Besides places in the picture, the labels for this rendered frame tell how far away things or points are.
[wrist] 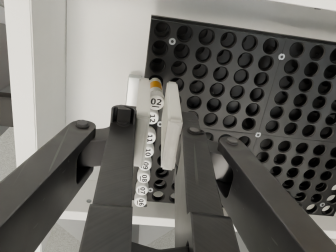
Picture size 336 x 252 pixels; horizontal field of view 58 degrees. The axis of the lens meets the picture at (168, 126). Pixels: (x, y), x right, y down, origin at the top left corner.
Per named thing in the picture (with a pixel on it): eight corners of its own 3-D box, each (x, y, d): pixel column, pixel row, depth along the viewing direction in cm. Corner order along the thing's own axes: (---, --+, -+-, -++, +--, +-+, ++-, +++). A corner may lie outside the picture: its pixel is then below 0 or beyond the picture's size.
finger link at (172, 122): (168, 119, 15) (183, 121, 15) (167, 80, 22) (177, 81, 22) (160, 170, 16) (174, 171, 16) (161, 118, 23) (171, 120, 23)
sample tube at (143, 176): (138, 158, 33) (137, 183, 29) (138, 148, 32) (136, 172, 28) (150, 158, 33) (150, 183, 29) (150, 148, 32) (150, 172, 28)
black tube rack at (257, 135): (133, 165, 37) (130, 200, 31) (151, 12, 29) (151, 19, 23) (306, 181, 39) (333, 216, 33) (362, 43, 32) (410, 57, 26)
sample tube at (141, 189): (137, 169, 33) (135, 196, 29) (137, 159, 33) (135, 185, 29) (148, 169, 33) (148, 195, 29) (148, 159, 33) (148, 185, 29)
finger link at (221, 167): (181, 150, 14) (244, 158, 14) (177, 110, 19) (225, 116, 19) (176, 177, 15) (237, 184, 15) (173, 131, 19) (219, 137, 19)
